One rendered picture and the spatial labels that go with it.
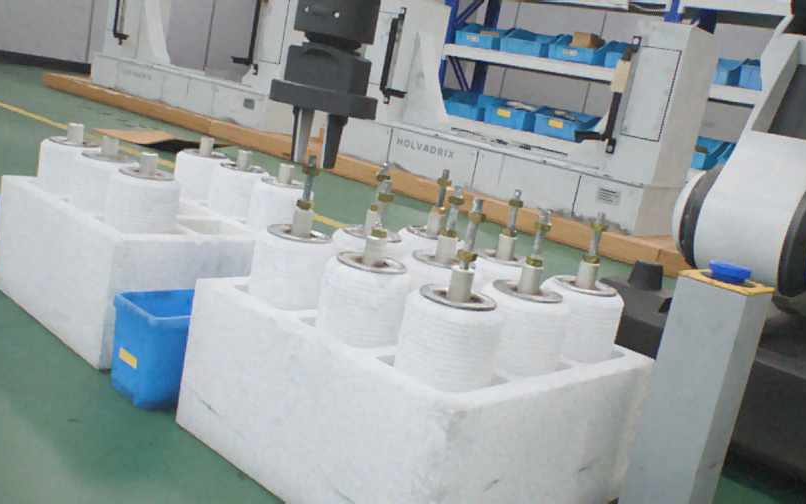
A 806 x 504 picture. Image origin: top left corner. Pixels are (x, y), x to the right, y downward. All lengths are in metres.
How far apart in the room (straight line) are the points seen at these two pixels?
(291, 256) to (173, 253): 0.29
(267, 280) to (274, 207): 0.38
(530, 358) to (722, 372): 0.18
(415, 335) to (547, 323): 0.16
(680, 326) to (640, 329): 0.40
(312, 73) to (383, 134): 2.70
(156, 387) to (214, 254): 0.23
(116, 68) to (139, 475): 4.42
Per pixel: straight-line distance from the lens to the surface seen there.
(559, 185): 3.12
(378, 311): 0.85
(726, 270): 0.87
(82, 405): 1.09
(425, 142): 3.47
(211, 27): 8.42
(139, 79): 5.04
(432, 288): 0.82
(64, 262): 1.26
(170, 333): 1.05
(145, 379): 1.07
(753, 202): 1.10
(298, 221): 0.96
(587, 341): 0.98
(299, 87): 0.93
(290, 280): 0.93
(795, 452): 1.23
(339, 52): 0.92
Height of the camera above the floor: 0.44
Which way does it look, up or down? 12 degrees down
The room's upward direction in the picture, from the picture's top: 11 degrees clockwise
